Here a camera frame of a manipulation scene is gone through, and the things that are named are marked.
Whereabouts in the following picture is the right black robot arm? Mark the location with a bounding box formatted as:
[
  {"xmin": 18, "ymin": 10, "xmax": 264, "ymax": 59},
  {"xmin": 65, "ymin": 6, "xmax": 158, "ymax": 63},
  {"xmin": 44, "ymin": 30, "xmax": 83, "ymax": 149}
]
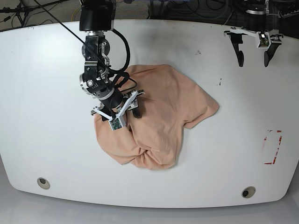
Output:
[{"xmin": 79, "ymin": 0, "xmax": 143, "ymax": 124}]

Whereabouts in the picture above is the black tripod stand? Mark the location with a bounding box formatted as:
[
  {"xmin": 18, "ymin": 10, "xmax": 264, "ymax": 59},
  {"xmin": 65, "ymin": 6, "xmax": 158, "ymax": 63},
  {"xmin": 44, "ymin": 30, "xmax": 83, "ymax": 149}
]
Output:
[{"xmin": 0, "ymin": 0, "xmax": 67, "ymax": 29}]

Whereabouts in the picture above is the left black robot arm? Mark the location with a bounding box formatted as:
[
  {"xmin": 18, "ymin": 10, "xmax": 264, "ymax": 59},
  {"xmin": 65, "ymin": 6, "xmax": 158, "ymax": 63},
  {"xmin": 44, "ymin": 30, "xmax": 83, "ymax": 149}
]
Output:
[{"xmin": 224, "ymin": 0, "xmax": 284, "ymax": 67}]

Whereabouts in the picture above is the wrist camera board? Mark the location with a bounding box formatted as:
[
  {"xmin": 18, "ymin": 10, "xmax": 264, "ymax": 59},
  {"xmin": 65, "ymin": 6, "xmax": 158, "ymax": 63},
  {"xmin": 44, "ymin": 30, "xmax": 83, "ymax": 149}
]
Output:
[
  {"xmin": 109, "ymin": 118, "xmax": 125, "ymax": 131},
  {"xmin": 258, "ymin": 33, "xmax": 269, "ymax": 48}
]

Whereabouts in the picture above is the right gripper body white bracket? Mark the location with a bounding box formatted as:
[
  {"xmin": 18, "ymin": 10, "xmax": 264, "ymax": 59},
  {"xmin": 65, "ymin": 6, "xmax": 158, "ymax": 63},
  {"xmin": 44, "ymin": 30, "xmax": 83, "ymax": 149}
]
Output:
[{"xmin": 91, "ymin": 90, "xmax": 145, "ymax": 123}]

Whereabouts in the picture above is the left table grommet hole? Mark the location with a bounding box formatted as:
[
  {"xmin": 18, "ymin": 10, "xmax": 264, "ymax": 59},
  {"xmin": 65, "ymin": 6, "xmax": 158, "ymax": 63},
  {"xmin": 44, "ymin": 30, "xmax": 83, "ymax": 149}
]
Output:
[{"xmin": 37, "ymin": 178, "xmax": 50, "ymax": 190}]

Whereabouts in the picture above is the table grommet hole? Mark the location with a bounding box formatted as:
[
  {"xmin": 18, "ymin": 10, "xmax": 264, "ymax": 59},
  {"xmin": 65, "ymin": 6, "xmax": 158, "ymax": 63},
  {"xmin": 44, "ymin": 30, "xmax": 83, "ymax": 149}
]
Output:
[
  {"xmin": 37, "ymin": 178, "xmax": 50, "ymax": 190},
  {"xmin": 242, "ymin": 186, "xmax": 256, "ymax": 199}
]

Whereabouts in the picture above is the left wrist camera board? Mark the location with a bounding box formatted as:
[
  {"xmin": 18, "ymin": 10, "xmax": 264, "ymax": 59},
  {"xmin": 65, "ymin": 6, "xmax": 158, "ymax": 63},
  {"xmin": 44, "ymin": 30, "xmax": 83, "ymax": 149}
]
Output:
[{"xmin": 258, "ymin": 33, "xmax": 269, "ymax": 48}]

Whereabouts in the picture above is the red tape rectangle marking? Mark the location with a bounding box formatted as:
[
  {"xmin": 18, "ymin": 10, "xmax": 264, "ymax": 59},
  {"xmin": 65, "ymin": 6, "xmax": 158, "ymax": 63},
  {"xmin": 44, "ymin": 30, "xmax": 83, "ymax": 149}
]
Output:
[{"xmin": 262, "ymin": 129, "xmax": 282, "ymax": 165}]

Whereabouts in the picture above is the peach T-shirt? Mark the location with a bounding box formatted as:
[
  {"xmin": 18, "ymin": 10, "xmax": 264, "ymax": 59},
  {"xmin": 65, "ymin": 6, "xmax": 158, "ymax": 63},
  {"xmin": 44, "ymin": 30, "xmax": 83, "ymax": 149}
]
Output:
[{"xmin": 94, "ymin": 64, "xmax": 219, "ymax": 170}]

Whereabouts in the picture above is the right table grommet hole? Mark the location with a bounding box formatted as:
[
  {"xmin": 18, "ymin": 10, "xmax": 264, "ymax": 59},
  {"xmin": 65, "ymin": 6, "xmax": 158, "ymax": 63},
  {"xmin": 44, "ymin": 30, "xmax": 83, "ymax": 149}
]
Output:
[{"xmin": 242, "ymin": 186, "xmax": 256, "ymax": 199}]

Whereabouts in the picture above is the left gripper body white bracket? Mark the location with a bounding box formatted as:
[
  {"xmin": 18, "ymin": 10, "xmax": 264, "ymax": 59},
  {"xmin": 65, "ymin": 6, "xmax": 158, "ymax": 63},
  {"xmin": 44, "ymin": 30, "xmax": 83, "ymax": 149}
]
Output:
[{"xmin": 224, "ymin": 27, "xmax": 284, "ymax": 48}]

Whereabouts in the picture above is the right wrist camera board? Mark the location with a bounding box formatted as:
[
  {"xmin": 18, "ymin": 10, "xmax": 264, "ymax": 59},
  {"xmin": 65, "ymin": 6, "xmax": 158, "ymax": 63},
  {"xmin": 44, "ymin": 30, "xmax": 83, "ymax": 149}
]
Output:
[{"xmin": 109, "ymin": 118, "xmax": 125, "ymax": 131}]

